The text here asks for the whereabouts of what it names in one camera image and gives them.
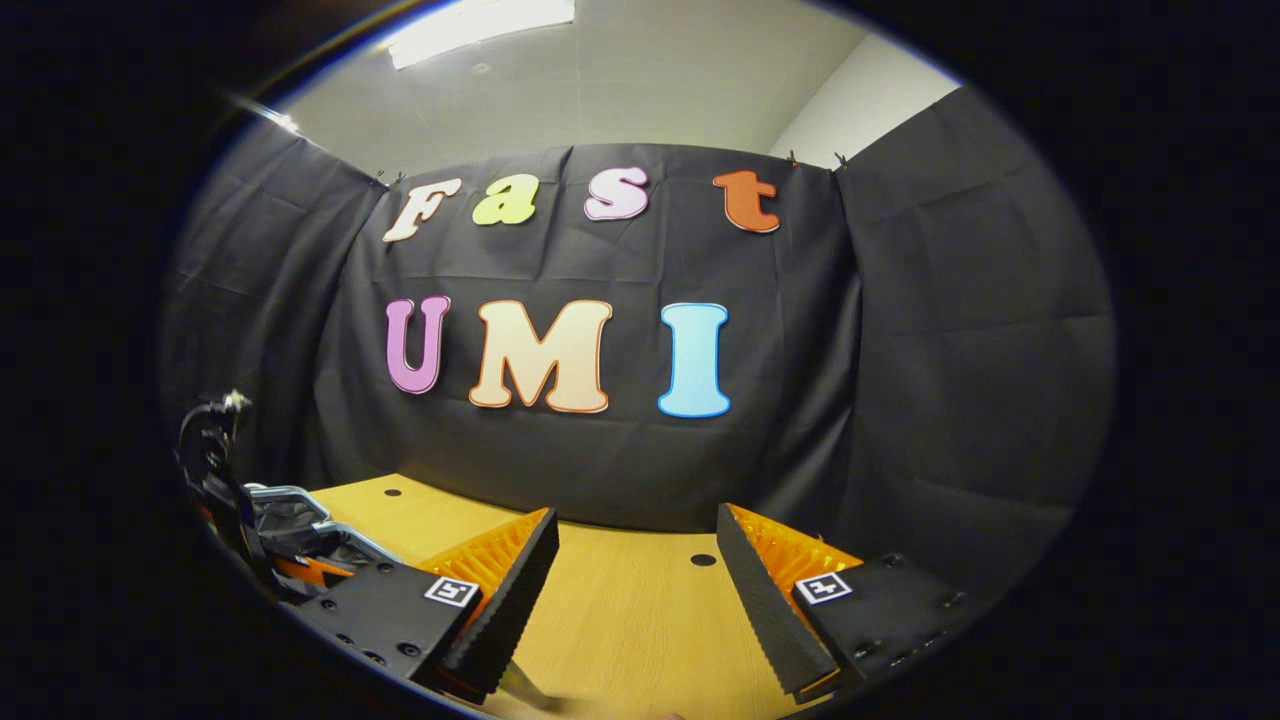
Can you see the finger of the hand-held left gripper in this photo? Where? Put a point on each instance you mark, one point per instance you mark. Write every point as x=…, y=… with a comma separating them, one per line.
x=310, y=572

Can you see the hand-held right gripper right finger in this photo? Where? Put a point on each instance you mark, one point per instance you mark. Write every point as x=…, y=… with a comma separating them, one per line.
x=765, y=600

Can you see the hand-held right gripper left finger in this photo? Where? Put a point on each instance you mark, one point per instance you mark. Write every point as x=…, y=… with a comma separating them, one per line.
x=515, y=600

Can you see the black backdrop cloth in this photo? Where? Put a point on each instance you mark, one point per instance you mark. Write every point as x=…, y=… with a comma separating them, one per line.
x=800, y=350

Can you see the ceiling light panel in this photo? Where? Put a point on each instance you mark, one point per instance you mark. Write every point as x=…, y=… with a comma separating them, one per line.
x=480, y=25

